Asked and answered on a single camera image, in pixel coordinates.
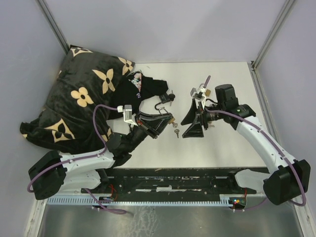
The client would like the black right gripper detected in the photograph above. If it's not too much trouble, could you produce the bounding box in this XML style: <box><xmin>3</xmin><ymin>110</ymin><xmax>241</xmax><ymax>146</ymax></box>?
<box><xmin>181</xmin><ymin>98</ymin><xmax>225</xmax><ymax>138</ymax></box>

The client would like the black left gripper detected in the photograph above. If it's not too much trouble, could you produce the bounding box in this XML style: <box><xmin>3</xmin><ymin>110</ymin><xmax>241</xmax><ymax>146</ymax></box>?
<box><xmin>125</xmin><ymin>111</ymin><xmax>174</xmax><ymax>153</ymax></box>

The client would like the small padlock key bunch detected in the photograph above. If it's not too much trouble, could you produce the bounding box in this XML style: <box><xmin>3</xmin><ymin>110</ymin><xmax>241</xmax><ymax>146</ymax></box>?
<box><xmin>172</xmin><ymin>122</ymin><xmax>180</xmax><ymax>138</ymax></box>

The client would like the small brass padlock long shackle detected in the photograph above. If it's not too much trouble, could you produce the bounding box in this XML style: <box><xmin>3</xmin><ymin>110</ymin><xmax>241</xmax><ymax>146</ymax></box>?
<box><xmin>158</xmin><ymin>107</ymin><xmax>175</xmax><ymax>124</ymax></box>

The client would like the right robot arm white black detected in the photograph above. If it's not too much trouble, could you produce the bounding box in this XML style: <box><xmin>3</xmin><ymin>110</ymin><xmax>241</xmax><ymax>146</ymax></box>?
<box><xmin>181</xmin><ymin>83</ymin><xmax>311</xmax><ymax>206</ymax></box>

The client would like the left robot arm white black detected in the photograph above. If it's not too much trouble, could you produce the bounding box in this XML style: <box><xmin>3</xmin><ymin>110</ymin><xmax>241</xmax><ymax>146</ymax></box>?
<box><xmin>27</xmin><ymin>112</ymin><xmax>173</xmax><ymax>200</ymax></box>

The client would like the black padlock with keys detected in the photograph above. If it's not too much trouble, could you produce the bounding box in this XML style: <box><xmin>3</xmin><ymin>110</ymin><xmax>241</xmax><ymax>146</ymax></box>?
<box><xmin>155</xmin><ymin>91</ymin><xmax>176</xmax><ymax>111</ymax></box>

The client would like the brass padlock far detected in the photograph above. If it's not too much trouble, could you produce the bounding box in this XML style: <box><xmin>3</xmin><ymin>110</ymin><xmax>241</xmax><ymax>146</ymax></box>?
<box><xmin>205</xmin><ymin>89</ymin><xmax>211</xmax><ymax>96</ymax></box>

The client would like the black printed garment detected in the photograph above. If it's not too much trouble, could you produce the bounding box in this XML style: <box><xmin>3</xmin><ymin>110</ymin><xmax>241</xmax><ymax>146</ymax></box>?
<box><xmin>109</xmin><ymin>71</ymin><xmax>168</xmax><ymax>113</ymax></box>

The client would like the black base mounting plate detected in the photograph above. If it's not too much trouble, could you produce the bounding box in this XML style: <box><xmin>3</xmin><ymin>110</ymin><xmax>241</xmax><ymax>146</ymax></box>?
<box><xmin>91</xmin><ymin>168</ymin><xmax>257</xmax><ymax>200</ymax></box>

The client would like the black floral pillow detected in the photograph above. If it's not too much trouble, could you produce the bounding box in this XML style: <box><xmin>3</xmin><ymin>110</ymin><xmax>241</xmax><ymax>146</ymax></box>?
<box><xmin>20</xmin><ymin>46</ymin><xmax>135</xmax><ymax>154</ymax></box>

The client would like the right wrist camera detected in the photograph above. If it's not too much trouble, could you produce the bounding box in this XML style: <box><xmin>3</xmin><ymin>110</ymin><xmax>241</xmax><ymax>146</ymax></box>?
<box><xmin>190</xmin><ymin>84</ymin><xmax>209</xmax><ymax>108</ymax></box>

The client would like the light blue cable duct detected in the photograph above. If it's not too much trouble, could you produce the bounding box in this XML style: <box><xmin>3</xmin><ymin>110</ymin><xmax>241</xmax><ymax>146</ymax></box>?
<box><xmin>46</xmin><ymin>194</ymin><xmax>247</xmax><ymax>205</ymax></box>

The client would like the left aluminium corner post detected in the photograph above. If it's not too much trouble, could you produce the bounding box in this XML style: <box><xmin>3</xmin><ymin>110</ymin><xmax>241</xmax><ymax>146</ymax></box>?
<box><xmin>35</xmin><ymin>0</ymin><xmax>70</xmax><ymax>54</ymax></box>

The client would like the aluminium corner post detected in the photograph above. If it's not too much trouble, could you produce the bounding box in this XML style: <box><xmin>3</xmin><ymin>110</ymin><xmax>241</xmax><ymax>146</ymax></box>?
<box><xmin>35</xmin><ymin>0</ymin><xmax>70</xmax><ymax>54</ymax></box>
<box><xmin>251</xmin><ymin>0</ymin><xmax>297</xmax><ymax>71</ymax></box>

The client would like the right aluminium corner post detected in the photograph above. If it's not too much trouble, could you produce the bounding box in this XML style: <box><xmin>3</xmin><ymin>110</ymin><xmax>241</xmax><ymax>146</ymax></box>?
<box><xmin>251</xmin><ymin>0</ymin><xmax>297</xmax><ymax>71</ymax></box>

